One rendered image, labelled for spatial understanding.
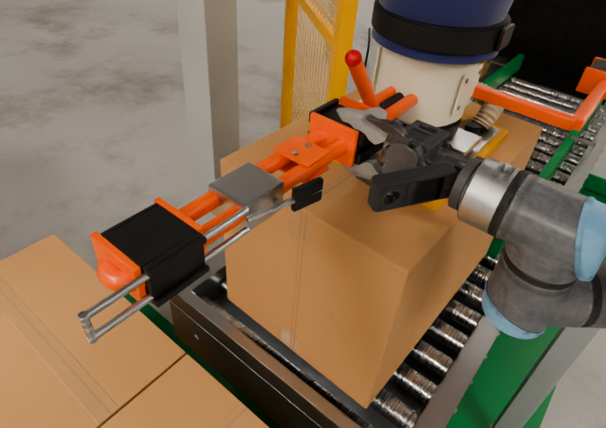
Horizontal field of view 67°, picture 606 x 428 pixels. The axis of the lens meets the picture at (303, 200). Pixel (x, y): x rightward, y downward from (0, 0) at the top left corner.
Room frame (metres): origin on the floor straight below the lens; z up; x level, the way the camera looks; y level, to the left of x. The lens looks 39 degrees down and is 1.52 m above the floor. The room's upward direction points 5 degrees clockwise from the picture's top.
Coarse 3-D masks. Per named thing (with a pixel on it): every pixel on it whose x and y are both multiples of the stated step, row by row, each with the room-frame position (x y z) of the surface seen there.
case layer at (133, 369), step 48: (48, 240) 0.92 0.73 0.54; (0, 288) 0.74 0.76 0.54; (48, 288) 0.75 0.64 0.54; (96, 288) 0.77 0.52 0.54; (0, 336) 0.60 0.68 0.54; (48, 336) 0.61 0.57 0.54; (144, 336) 0.64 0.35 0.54; (0, 384) 0.49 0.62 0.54; (48, 384) 0.50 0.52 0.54; (96, 384) 0.51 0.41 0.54; (144, 384) 0.52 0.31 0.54; (192, 384) 0.53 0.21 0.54
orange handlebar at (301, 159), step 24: (384, 96) 0.72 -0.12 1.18; (408, 96) 0.73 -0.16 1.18; (480, 96) 0.78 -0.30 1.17; (504, 96) 0.76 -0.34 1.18; (600, 96) 0.80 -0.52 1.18; (552, 120) 0.71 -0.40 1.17; (576, 120) 0.70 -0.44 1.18; (288, 144) 0.53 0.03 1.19; (312, 144) 0.54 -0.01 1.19; (336, 144) 0.55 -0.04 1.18; (264, 168) 0.48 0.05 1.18; (288, 168) 0.51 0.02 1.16; (312, 168) 0.50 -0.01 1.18; (192, 216) 0.38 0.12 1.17; (216, 216) 0.38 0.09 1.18
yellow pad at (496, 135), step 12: (468, 120) 0.88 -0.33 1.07; (480, 132) 0.83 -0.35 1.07; (492, 132) 0.84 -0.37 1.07; (504, 132) 0.85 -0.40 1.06; (480, 144) 0.79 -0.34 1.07; (492, 144) 0.80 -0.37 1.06; (468, 156) 0.74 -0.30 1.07; (480, 156) 0.75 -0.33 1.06; (420, 204) 0.61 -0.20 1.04; (432, 204) 0.60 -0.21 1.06
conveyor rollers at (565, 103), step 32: (544, 96) 2.25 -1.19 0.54; (576, 96) 2.27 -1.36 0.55; (544, 128) 1.90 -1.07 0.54; (544, 160) 1.63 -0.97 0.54; (576, 160) 1.65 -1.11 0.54; (224, 288) 0.81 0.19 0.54; (480, 288) 0.88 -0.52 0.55; (416, 352) 0.66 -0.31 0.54; (416, 384) 0.57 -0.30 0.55; (352, 416) 0.48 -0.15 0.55; (384, 416) 0.50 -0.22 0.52; (416, 416) 0.50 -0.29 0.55
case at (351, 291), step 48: (528, 144) 0.86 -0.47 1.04; (288, 192) 0.61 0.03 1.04; (336, 192) 0.62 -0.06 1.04; (240, 240) 0.66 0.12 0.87; (288, 240) 0.59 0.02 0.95; (336, 240) 0.53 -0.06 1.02; (384, 240) 0.51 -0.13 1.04; (432, 240) 0.52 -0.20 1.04; (480, 240) 0.79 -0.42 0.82; (240, 288) 0.66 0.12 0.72; (288, 288) 0.58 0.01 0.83; (336, 288) 0.52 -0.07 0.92; (384, 288) 0.47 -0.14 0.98; (432, 288) 0.58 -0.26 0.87; (288, 336) 0.58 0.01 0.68; (336, 336) 0.51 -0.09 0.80; (384, 336) 0.46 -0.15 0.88; (336, 384) 0.50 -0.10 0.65; (384, 384) 0.50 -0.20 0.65
